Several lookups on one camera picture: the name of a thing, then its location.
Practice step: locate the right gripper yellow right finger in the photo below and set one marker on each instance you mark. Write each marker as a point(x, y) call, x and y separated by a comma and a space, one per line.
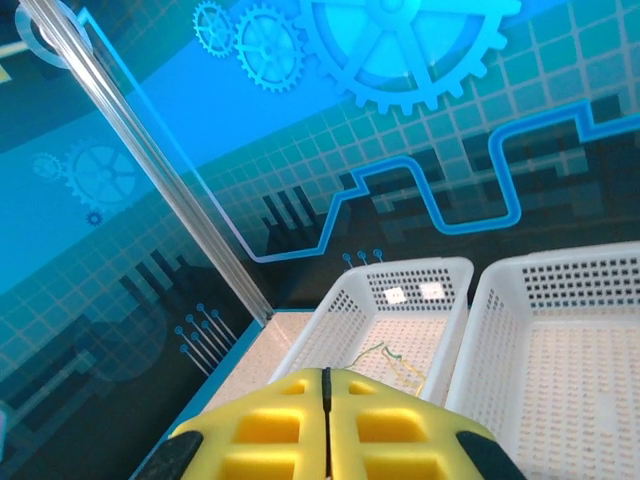
point(380, 405)

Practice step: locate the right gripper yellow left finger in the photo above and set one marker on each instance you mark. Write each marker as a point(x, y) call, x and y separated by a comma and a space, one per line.
point(280, 405)

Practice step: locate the white perforated basket with labels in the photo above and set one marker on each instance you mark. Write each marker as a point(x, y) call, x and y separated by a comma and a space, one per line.
point(345, 295)

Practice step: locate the plain white perforated basket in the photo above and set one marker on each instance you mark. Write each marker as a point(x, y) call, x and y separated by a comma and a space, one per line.
point(575, 375)

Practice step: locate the aluminium frame post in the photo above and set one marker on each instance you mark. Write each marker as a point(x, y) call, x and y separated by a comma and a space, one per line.
point(150, 150)

